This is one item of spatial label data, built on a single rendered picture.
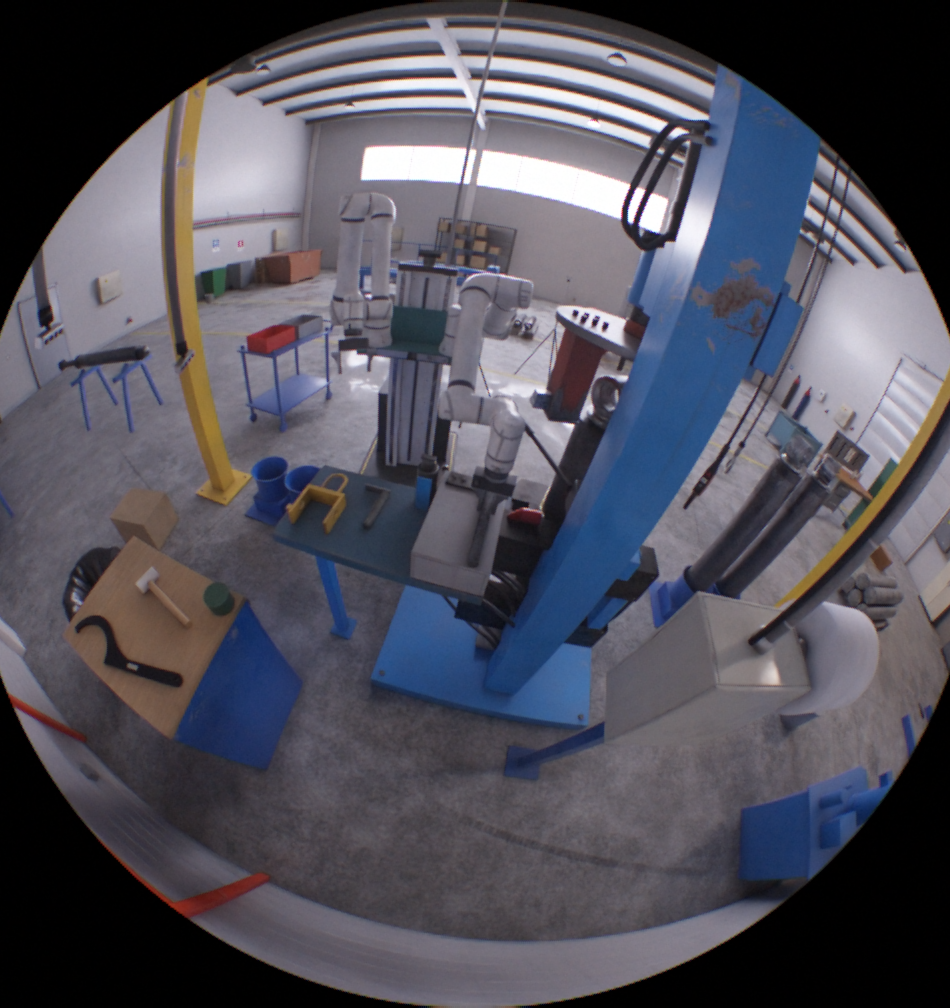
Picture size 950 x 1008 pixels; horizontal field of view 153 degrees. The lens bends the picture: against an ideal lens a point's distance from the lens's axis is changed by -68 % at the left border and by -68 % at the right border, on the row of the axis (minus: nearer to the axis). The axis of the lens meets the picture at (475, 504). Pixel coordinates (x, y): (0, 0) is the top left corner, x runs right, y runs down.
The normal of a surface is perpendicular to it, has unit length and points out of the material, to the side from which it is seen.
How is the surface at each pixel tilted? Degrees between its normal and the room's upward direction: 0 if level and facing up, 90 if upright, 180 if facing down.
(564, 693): 0
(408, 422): 90
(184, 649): 0
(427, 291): 90
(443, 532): 0
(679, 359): 90
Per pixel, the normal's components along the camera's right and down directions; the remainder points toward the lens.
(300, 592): 0.17, -0.72
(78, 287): 0.97, 0.25
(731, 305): -0.19, 0.65
